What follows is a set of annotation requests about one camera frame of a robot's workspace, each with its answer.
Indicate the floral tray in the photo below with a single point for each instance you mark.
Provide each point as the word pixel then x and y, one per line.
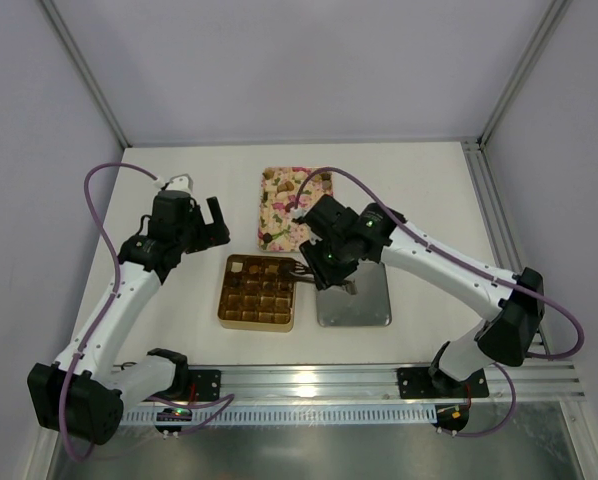
pixel 279 187

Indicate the gold chocolate box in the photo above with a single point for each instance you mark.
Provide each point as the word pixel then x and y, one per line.
pixel 258 298

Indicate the silver tin lid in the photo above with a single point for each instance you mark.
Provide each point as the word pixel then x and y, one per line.
pixel 364 302

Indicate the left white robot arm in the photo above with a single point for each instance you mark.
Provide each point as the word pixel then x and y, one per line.
pixel 80 395

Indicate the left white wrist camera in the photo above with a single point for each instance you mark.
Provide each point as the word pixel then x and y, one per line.
pixel 183 183

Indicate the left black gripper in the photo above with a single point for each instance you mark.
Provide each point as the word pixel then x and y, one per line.
pixel 207 230

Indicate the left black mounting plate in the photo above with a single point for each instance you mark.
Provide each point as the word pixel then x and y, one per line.
pixel 204 385

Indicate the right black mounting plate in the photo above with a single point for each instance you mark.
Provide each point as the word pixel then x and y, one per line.
pixel 424 382

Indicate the perforated cable duct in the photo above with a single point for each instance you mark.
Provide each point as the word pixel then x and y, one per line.
pixel 282 415

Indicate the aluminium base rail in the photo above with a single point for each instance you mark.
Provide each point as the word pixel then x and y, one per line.
pixel 535 381

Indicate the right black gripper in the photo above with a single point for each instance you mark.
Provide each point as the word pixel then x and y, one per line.
pixel 321 273

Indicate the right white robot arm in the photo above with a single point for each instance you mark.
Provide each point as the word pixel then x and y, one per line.
pixel 509 305

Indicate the black mounting plate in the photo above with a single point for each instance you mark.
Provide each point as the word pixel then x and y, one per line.
pixel 424 382
pixel 204 385

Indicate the metal tongs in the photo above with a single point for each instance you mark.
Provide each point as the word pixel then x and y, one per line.
pixel 299 272

